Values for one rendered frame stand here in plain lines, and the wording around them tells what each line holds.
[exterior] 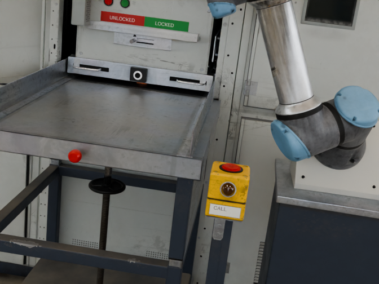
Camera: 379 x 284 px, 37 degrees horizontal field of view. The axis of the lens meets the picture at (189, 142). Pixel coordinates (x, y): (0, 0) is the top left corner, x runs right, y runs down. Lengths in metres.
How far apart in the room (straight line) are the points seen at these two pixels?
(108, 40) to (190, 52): 0.31
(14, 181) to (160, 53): 0.76
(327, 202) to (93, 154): 0.61
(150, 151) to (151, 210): 0.82
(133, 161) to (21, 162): 0.92
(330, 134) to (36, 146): 0.73
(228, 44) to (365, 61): 0.47
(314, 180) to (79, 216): 1.05
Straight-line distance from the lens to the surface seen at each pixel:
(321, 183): 1.57
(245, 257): 2.22
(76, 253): 1.57
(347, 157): 1.56
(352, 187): 1.59
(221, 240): 1.22
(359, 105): 1.44
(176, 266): 1.53
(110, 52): 2.11
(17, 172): 2.27
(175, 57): 2.06
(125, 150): 1.40
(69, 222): 2.30
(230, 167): 1.16
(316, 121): 1.38
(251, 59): 1.98
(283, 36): 1.34
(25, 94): 1.81
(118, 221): 2.24
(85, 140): 1.44
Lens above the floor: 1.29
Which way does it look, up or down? 17 degrees down
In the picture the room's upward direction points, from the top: 7 degrees clockwise
